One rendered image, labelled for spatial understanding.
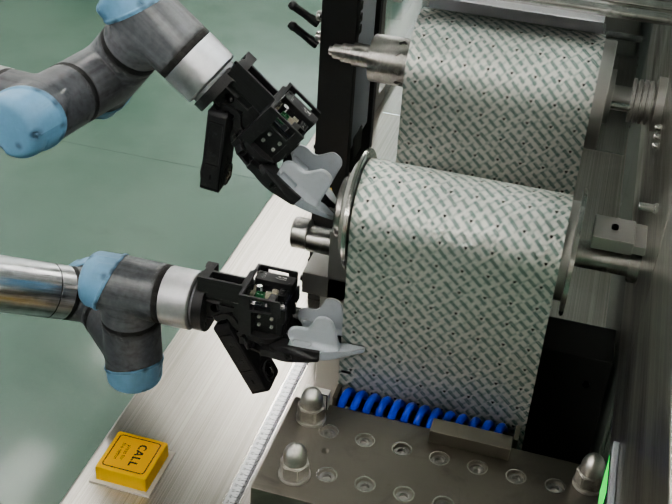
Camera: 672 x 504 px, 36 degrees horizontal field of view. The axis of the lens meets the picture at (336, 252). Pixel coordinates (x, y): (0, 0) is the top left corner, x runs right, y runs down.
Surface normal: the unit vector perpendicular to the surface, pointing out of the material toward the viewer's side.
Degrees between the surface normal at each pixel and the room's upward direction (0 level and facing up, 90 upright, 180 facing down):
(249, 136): 90
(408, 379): 90
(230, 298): 90
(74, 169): 0
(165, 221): 0
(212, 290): 90
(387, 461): 0
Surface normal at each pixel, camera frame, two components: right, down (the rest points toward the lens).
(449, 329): -0.28, 0.51
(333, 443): 0.06, -0.83
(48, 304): 0.48, 0.56
